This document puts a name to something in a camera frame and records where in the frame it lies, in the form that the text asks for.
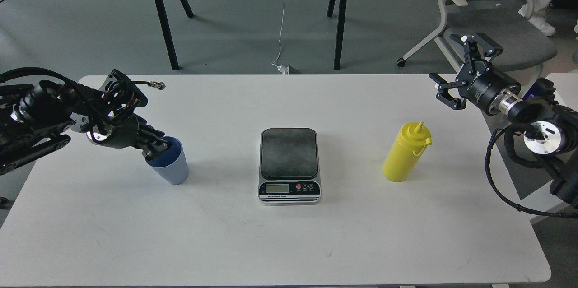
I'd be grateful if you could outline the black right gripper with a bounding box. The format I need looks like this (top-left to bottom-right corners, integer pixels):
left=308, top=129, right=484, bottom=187
left=428, top=33, right=522, bottom=116

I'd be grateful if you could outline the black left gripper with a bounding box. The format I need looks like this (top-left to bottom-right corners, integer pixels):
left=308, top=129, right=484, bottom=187
left=86, top=115, right=171, bottom=161

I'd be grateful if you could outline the blue plastic cup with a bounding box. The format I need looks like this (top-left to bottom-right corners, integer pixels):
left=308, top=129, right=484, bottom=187
left=147, top=136, right=189, bottom=185

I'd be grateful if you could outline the yellow squeeze bottle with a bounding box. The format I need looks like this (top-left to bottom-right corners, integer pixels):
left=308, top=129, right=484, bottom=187
left=382, top=122, right=432, bottom=182

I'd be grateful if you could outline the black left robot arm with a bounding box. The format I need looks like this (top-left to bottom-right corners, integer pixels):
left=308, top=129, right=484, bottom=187
left=0, top=67, right=180, bottom=175

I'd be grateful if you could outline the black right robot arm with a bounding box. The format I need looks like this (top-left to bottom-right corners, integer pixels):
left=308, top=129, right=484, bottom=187
left=429, top=33, right=577, bottom=219

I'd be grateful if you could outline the black digital kitchen scale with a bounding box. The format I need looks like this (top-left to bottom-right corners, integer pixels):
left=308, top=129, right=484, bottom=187
left=257, top=128, right=322, bottom=205

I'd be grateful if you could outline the grey office chair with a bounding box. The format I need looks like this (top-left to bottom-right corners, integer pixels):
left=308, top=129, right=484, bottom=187
left=397, top=0, right=557, bottom=93

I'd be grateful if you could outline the white hanging cable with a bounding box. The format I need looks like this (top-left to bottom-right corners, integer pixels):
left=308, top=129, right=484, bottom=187
left=272, top=0, right=289, bottom=74

